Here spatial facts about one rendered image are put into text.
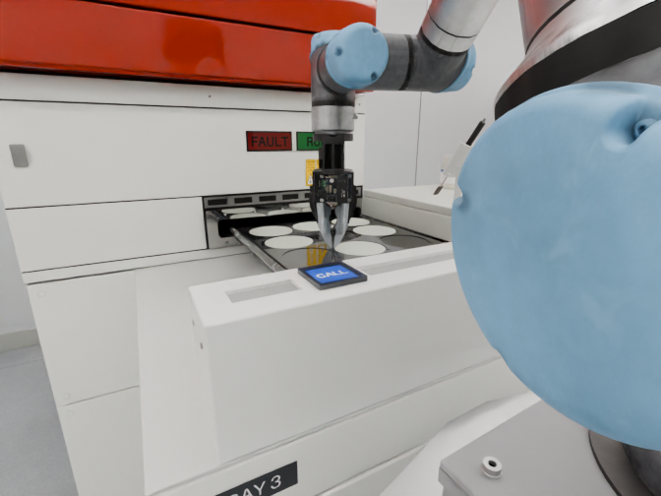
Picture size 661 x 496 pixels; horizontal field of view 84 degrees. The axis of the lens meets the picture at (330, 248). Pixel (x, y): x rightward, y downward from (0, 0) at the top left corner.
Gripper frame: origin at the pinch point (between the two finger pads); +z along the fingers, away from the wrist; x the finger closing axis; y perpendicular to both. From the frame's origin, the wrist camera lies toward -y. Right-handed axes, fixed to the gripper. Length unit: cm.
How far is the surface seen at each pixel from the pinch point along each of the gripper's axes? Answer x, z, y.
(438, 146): 89, -15, -250
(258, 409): -6.8, 4.8, 41.6
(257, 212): -19.1, -1.6, -21.5
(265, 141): -16.7, -18.7, -23.8
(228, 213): -25.4, -2.0, -18.1
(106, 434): -55, 50, -3
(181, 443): -14.6, 9.3, 40.8
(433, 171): 86, 6, -248
